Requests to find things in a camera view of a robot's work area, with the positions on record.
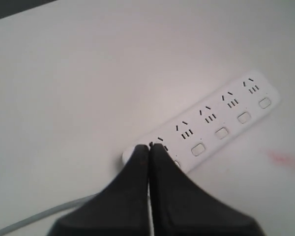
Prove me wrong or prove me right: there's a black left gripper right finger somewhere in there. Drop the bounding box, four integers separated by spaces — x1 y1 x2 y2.
149 144 262 236

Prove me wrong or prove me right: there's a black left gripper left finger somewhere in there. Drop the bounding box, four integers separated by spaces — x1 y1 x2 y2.
48 145 150 236

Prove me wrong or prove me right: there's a white five-outlet power strip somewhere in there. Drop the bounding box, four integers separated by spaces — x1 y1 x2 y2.
122 71 280 173

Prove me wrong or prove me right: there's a grey power cable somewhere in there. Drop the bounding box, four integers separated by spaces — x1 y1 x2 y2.
0 194 99 236

